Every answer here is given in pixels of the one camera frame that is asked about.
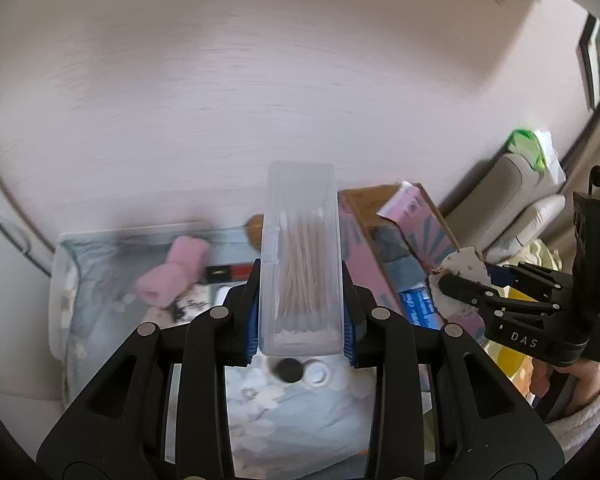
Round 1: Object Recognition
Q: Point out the white speckled plush pad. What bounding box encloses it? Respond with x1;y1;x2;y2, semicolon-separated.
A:
428;247;491;321

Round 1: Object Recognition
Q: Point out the clear cotton swab box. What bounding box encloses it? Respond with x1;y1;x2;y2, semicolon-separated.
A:
259;162;343;358

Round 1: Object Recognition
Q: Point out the pink fluffy headband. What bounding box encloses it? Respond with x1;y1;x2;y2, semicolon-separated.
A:
135;235;210;309

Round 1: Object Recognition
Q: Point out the red lipstick tube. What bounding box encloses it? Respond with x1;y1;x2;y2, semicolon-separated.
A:
204;263;252;284

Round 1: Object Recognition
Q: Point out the brown plush duck toy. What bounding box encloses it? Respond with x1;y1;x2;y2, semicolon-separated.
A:
245;214;263;252

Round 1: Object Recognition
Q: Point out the right hand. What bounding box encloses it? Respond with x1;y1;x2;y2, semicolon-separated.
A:
529;359;600;422

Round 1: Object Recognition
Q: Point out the white pillow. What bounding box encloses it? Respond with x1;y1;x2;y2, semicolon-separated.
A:
484;194;566;264

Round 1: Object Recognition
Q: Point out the blue tissue packet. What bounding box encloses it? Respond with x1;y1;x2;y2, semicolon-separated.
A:
398;284;443;330

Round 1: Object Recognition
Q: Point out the grey knit hat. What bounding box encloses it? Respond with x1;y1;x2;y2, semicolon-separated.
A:
370;223;426;292

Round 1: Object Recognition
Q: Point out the yellow floral bedsheet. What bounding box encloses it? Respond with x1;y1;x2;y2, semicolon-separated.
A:
494;238;566;401

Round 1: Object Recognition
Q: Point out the grey sofa cushion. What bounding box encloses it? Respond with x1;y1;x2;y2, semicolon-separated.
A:
445;153;562;252

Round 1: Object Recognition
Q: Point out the green white plastic bag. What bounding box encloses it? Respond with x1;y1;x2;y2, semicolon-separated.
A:
506;129;566;185

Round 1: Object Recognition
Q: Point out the pink teal cardboard box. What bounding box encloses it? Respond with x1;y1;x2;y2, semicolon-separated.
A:
337;180;487;346

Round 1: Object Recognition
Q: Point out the white tray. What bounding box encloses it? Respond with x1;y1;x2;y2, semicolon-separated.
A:
48;222;259;405

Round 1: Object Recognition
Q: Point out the black white printed packet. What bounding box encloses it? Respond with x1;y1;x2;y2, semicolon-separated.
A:
171;283;216;324

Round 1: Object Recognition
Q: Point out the floral blue cloth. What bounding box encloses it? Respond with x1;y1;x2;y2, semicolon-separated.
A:
54;226;382;466

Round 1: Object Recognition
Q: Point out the black round cap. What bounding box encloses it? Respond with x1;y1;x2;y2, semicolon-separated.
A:
272;358;304;384

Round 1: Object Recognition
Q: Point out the framed picture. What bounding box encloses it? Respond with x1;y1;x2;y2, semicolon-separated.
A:
579;14;600;110

